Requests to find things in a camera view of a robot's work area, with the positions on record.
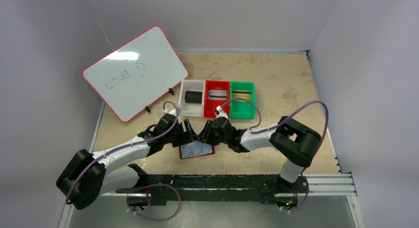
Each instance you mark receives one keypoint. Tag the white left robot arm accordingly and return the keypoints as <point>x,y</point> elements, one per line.
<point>82,179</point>

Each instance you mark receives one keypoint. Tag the white plastic bin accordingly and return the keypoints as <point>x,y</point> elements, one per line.
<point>190,109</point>

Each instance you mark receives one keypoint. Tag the red plastic bin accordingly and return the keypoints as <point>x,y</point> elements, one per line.
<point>210,105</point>

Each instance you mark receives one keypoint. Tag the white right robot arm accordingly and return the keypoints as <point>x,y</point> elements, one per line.
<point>297,142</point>

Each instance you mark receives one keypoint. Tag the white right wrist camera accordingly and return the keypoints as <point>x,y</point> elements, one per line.
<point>221,114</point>

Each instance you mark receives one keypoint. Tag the black card in bin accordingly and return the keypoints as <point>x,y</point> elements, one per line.
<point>194,97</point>

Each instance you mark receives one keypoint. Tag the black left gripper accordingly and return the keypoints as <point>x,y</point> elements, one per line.
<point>182,134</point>

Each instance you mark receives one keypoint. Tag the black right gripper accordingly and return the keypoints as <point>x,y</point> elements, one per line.
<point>210,134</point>

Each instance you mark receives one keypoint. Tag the gold card in bin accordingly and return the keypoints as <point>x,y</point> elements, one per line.
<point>241,94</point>

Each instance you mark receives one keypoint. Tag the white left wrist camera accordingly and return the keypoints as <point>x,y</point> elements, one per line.
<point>173,112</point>

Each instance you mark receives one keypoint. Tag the red leather card holder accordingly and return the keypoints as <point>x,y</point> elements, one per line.
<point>195,149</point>

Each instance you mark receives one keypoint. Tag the pink framed whiteboard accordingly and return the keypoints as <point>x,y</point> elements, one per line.
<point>136,74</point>

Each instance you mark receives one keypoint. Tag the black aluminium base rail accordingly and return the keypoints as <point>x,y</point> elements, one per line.
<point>158,189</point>

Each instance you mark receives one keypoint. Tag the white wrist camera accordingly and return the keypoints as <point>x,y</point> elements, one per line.
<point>173,112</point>
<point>221,114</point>

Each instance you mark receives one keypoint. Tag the green plastic bin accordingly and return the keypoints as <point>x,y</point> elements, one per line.
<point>242,109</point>

